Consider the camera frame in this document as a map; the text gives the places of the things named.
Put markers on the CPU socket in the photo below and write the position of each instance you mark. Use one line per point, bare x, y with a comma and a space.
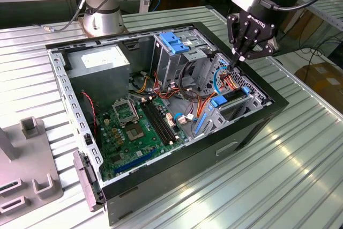
135, 132

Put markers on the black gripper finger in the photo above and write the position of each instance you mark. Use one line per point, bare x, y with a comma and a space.
264, 51
232, 30

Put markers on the green motherboard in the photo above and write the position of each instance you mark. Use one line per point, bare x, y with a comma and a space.
107, 148

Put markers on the grey plastic case latch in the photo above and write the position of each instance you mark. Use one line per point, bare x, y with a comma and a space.
85, 178

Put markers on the blue expansion slot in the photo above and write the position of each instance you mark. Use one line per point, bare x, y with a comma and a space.
135, 161

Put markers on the grey parts rack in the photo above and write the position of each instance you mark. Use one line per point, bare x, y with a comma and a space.
26, 164

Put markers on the brown arm base plate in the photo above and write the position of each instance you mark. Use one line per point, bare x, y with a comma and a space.
80, 22

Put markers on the grey metal disk bay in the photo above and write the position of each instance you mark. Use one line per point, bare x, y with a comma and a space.
214, 123

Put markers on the metal slat side table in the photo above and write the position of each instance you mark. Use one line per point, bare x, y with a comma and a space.
327, 9

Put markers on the large brown cardboard box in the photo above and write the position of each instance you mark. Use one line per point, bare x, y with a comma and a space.
321, 81

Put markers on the black RAM slot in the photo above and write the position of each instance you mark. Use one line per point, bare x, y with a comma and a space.
164, 119
156, 123

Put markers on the blue plastic drive bracket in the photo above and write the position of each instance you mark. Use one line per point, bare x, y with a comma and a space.
174, 44

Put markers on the black open PC case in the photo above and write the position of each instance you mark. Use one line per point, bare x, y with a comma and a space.
187, 170

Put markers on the grey power supply unit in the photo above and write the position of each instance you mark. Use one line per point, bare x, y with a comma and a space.
99, 81

